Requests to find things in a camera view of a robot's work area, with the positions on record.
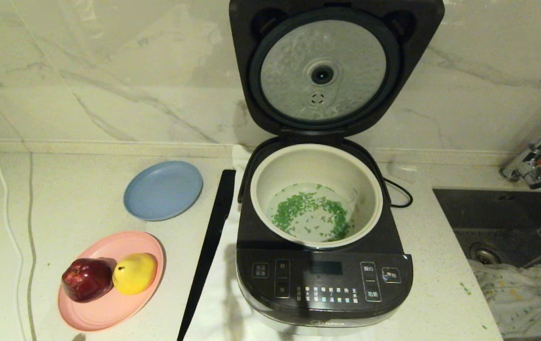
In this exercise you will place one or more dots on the black rice cooker body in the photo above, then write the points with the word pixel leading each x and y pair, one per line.
pixel 327 284

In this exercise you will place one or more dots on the white inner cooking pot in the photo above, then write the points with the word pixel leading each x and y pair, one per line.
pixel 308 166

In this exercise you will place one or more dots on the chrome faucet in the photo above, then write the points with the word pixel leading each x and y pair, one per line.
pixel 528 163

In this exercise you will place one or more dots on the white speckled cloth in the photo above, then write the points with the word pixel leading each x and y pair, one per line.
pixel 521 298

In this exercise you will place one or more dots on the yellow pear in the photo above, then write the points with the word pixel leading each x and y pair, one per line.
pixel 134 274

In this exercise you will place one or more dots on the black rice cooker lid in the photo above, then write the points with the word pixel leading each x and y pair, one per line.
pixel 322 47

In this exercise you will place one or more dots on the green grains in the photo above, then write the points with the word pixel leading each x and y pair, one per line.
pixel 294 208

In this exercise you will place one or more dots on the round steel sink drain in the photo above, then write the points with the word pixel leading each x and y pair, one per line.
pixel 486 253

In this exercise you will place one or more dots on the long black flat bar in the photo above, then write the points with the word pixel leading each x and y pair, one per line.
pixel 212 227

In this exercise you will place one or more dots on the blue plate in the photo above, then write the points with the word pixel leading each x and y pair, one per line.
pixel 162 190

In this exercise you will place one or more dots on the pink plate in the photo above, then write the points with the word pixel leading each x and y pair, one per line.
pixel 109 312

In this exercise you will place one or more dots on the dark red apple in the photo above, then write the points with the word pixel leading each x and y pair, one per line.
pixel 86 280

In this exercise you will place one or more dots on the stainless steel sink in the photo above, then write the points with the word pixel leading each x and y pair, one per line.
pixel 488 213

